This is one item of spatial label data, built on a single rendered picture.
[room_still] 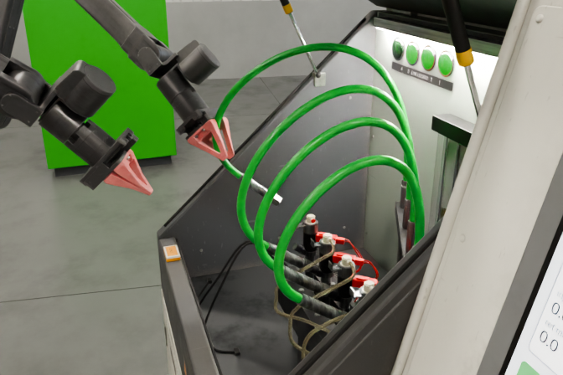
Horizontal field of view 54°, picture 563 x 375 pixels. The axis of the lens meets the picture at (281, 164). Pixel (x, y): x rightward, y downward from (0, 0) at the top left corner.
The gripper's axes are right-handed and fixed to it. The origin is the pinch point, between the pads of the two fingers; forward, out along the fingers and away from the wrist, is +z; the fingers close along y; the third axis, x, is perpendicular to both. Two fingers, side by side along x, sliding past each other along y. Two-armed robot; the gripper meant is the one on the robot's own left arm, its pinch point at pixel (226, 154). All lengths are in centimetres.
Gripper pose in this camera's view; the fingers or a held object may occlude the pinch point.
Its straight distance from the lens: 109.2
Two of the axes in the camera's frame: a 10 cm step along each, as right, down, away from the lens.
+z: 6.0, 7.9, -1.2
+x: -7.1, 6.0, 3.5
